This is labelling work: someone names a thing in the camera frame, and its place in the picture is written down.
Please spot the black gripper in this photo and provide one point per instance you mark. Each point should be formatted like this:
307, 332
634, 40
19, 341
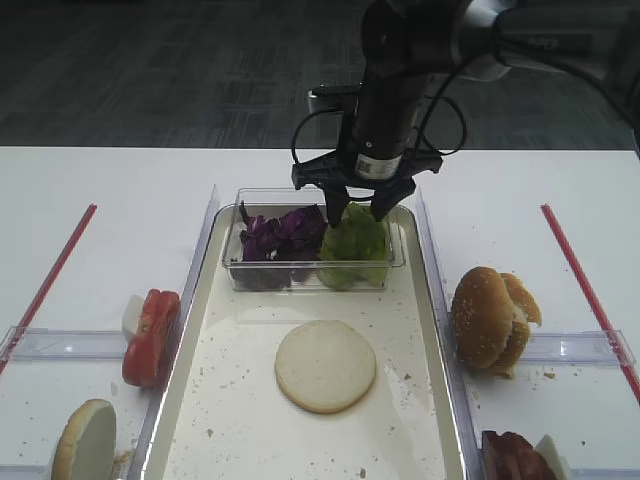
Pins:
373, 149

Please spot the clear plastic container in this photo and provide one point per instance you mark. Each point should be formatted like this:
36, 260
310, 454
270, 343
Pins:
276, 202

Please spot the sesame bun front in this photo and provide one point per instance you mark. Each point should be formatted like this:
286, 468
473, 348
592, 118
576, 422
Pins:
482, 314

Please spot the tomato slices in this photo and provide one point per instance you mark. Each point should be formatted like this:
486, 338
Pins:
147, 352
509, 456

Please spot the left long clear divider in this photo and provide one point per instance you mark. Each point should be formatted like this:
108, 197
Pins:
195, 260

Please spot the left tomato slices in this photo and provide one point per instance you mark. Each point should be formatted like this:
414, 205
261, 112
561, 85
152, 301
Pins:
147, 352

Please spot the bottom bun slice on tray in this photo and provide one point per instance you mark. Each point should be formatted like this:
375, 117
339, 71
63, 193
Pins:
325, 366

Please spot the left standing bun half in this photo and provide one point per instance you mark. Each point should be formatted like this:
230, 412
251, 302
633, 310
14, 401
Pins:
86, 447

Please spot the red tape strip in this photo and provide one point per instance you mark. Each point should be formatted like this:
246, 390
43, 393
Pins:
55, 270
585, 285

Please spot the right white wedge block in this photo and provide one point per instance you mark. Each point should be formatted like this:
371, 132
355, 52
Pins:
548, 450

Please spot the right cross clear divider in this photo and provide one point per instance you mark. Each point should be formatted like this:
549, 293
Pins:
591, 348

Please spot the sesame bun rear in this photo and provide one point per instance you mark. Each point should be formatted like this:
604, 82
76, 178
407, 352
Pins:
526, 312

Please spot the long clear divider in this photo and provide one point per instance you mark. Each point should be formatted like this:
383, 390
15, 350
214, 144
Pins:
469, 455
195, 260

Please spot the bottom right clear divider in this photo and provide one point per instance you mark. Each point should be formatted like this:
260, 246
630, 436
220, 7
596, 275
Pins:
605, 474

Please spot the left cross clear divider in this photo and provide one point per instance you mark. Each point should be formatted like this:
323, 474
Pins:
41, 344

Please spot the left red tape strip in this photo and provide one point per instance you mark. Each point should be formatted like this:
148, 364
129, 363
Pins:
55, 270

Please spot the purple cabbage leaves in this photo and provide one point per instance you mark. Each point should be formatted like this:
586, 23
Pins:
294, 237

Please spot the right tomato slices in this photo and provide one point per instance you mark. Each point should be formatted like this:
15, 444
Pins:
509, 456

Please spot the right long clear divider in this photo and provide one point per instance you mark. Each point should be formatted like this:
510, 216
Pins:
469, 455

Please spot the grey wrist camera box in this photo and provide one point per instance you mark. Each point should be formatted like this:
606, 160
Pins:
333, 98

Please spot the left white wedge block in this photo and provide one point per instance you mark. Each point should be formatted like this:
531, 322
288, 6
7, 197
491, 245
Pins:
131, 316

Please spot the green lettuce pile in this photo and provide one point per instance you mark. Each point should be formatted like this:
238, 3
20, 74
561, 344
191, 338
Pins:
358, 237

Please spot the white wedge block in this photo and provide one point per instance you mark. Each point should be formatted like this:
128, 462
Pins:
131, 316
548, 450

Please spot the sesame bun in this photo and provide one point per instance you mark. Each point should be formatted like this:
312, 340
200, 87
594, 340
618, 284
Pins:
482, 314
526, 312

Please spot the right red tape strip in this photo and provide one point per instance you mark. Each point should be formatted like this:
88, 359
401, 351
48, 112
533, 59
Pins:
585, 285

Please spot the cross clear divider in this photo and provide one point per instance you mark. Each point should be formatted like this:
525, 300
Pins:
41, 344
591, 348

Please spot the metal serving tray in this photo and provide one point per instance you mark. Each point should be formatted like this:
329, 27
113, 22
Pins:
224, 417

